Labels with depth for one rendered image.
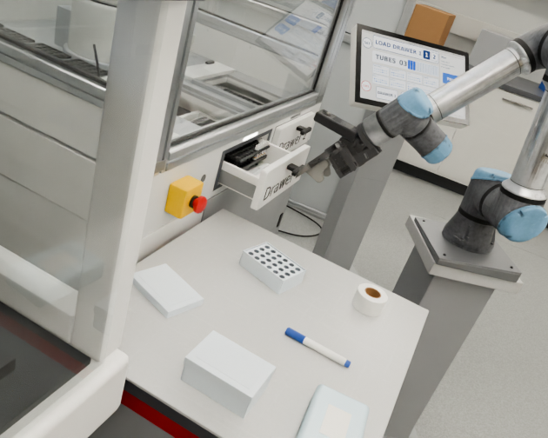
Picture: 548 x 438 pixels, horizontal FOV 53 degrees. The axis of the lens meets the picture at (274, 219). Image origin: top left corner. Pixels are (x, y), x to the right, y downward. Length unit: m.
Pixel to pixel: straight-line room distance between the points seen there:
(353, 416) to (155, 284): 0.45
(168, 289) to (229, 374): 0.26
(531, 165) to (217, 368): 0.95
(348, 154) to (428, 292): 0.55
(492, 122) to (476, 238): 2.73
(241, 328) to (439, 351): 0.92
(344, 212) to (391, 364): 1.34
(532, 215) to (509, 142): 2.89
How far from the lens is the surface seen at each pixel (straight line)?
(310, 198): 3.26
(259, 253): 1.24
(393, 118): 1.29
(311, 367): 1.05
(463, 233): 1.68
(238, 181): 1.37
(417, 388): 1.95
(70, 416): 0.72
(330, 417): 0.92
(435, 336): 1.81
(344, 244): 2.50
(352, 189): 2.35
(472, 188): 1.65
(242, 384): 0.90
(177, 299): 1.07
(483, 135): 4.37
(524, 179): 1.51
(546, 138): 1.48
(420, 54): 2.29
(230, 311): 1.10
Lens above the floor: 1.44
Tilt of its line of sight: 28 degrees down
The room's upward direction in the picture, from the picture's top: 18 degrees clockwise
